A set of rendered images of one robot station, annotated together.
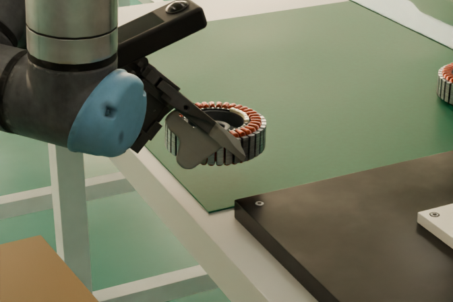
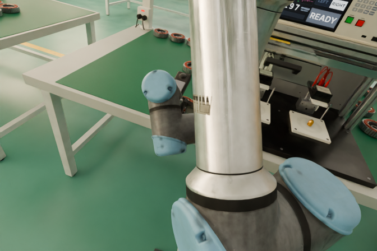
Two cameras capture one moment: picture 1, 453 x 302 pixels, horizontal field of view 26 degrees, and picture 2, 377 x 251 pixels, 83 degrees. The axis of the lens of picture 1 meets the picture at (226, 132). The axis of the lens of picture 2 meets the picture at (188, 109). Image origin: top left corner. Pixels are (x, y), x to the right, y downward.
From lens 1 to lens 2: 0.78 m
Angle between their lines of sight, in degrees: 47
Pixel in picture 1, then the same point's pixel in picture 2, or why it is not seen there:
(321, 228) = not seen: hidden behind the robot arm
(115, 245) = (41, 127)
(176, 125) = (188, 111)
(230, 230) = not seen: hidden behind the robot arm
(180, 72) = (116, 82)
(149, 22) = (180, 83)
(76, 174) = (62, 119)
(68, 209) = (61, 130)
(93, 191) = (32, 115)
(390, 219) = not seen: hidden behind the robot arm
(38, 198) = (13, 125)
